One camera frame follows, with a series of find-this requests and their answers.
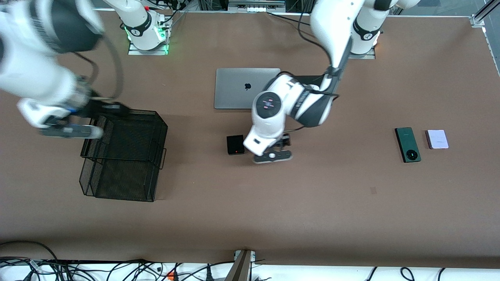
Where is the black flip phone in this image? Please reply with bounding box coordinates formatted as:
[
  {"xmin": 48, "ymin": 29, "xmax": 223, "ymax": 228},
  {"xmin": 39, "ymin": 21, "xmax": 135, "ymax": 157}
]
[{"xmin": 227, "ymin": 135, "xmax": 245, "ymax": 156}]

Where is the dark green smartphone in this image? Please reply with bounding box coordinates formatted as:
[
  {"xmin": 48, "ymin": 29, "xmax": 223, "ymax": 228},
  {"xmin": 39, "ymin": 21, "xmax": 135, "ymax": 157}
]
[{"xmin": 395, "ymin": 127, "xmax": 421, "ymax": 163}]

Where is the pale pink phone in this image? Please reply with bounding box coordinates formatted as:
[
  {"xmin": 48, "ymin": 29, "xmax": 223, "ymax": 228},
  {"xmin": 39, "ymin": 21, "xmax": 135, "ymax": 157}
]
[{"xmin": 425, "ymin": 130, "xmax": 449, "ymax": 150}]

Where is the black mesh two-tier tray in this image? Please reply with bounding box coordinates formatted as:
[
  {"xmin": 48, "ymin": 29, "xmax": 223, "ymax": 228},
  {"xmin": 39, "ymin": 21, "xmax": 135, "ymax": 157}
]
[{"xmin": 79, "ymin": 108, "xmax": 168, "ymax": 203}]

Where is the silver closed laptop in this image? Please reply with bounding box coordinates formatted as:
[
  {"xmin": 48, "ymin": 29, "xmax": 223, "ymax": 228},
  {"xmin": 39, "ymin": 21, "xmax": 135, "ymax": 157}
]
[{"xmin": 214, "ymin": 68, "xmax": 281, "ymax": 110}]

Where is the black mouse pad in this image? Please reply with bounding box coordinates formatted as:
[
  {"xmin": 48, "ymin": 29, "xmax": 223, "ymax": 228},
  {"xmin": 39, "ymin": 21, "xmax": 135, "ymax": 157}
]
[{"xmin": 291, "ymin": 75, "xmax": 328, "ymax": 86}]

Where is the white power strip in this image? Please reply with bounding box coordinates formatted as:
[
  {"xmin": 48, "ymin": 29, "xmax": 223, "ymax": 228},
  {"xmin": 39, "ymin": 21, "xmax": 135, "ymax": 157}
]
[{"xmin": 229, "ymin": 0, "xmax": 286, "ymax": 12}]

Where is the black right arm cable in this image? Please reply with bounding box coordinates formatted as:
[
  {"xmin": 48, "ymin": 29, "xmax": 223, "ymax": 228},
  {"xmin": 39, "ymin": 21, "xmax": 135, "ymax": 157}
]
[{"xmin": 74, "ymin": 34, "xmax": 124, "ymax": 100}]

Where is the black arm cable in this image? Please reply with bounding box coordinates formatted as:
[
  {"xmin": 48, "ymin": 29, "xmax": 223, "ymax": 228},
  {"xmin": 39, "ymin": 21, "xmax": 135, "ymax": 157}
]
[
  {"xmin": 273, "ymin": 11, "xmax": 341, "ymax": 133},
  {"xmin": 74, "ymin": 34, "xmax": 124, "ymax": 100}
]

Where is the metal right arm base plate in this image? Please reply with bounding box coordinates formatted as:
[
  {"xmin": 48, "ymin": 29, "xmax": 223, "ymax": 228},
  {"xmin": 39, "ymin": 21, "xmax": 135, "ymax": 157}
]
[{"xmin": 128, "ymin": 37, "xmax": 169, "ymax": 56}]

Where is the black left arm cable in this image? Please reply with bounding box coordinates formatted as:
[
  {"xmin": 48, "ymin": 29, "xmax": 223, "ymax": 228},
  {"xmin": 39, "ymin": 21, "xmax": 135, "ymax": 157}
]
[{"xmin": 273, "ymin": 11, "xmax": 341, "ymax": 133}]

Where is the black table cable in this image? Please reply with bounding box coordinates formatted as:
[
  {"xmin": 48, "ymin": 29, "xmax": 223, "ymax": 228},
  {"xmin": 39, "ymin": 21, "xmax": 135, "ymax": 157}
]
[{"xmin": 267, "ymin": 12, "xmax": 313, "ymax": 25}]

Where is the black looped floor cable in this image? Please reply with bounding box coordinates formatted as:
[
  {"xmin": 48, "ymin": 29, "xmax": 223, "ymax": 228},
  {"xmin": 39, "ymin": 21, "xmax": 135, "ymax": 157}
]
[{"xmin": 0, "ymin": 240, "xmax": 59, "ymax": 262}]

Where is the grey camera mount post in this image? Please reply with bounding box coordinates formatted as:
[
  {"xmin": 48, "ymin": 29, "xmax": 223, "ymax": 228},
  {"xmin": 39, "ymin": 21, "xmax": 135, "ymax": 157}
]
[{"xmin": 225, "ymin": 250, "xmax": 256, "ymax": 281}]

